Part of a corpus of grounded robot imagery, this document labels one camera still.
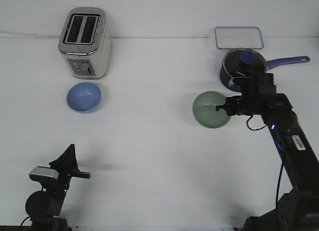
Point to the blue saucepan with handle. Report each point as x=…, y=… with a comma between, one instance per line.
x=271, y=64

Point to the green bowl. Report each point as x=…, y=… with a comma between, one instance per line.
x=204, y=109

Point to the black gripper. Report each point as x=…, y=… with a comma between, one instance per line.
x=249, y=102
x=66, y=165

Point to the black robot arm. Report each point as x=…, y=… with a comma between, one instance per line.
x=297, y=210
x=44, y=206

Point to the silver two-slot toaster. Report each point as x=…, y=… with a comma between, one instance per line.
x=86, y=42

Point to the blue bowl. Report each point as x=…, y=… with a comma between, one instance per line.
x=84, y=97

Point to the clear blue-rimmed container lid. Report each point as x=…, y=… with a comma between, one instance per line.
x=231, y=37

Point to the glass pot lid blue knob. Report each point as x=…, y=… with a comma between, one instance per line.
x=242, y=62

